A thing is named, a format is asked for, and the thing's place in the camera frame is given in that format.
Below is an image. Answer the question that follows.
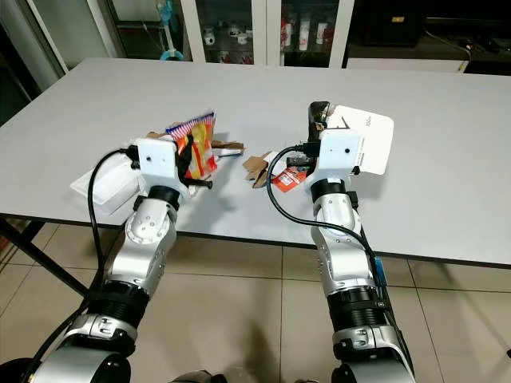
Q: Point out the low white bench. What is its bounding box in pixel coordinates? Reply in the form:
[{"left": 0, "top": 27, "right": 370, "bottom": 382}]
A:
[{"left": 345, "top": 56, "right": 468, "bottom": 73}]

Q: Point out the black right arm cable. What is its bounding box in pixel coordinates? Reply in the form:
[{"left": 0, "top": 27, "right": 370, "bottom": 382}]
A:
[{"left": 265, "top": 146, "right": 384, "bottom": 280}]

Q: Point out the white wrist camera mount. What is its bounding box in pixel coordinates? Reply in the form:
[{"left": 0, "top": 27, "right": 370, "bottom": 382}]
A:
[
  {"left": 318, "top": 130, "right": 362, "bottom": 183},
  {"left": 136, "top": 137, "right": 183, "bottom": 191}
]

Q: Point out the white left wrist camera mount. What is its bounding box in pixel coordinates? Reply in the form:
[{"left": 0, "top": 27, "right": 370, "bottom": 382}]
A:
[{"left": 136, "top": 137, "right": 183, "bottom": 191}]

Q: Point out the grey folding table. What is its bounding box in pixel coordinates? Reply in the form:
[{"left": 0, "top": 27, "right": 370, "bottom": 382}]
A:
[{"left": 0, "top": 57, "right": 511, "bottom": 298}]

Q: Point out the white foam tray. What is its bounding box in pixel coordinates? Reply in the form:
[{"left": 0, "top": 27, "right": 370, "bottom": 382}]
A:
[{"left": 69, "top": 150, "right": 141, "bottom": 216}]

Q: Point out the teal plastic stand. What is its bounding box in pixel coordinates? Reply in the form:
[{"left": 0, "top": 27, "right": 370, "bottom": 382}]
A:
[{"left": 156, "top": 0, "right": 183, "bottom": 62}]

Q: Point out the red yellow snack bag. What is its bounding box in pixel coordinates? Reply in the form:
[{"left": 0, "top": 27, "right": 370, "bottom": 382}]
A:
[{"left": 166, "top": 112, "right": 218, "bottom": 178}]

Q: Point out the white glass door cabinet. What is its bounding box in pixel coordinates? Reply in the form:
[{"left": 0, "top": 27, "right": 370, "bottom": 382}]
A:
[{"left": 180, "top": 0, "right": 354, "bottom": 66}]

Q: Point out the black box appliance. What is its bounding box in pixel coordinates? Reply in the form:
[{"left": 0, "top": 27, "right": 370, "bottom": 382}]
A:
[{"left": 359, "top": 0, "right": 428, "bottom": 46}]

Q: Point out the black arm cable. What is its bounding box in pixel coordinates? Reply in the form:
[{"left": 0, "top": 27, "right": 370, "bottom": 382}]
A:
[
  {"left": 20, "top": 148, "right": 141, "bottom": 383},
  {"left": 265, "top": 146, "right": 384, "bottom": 280}
]

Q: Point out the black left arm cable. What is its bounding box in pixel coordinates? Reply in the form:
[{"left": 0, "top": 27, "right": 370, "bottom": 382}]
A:
[{"left": 20, "top": 148, "right": 141, "bottom": 383}]

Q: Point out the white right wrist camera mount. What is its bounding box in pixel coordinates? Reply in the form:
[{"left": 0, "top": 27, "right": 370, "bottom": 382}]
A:
[{"left": 318, "top": 130, "right": 362, "bottom": 183}]

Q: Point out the red white packet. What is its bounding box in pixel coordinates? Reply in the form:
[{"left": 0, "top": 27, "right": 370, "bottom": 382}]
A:
[{"left": 270, "top": 169, "right": 299, "bottom": 193}]

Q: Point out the white printed carton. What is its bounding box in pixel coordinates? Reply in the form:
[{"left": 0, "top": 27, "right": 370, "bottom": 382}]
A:
[{"left": 331, "top": 105, "right": 395, "bottom": 176}]

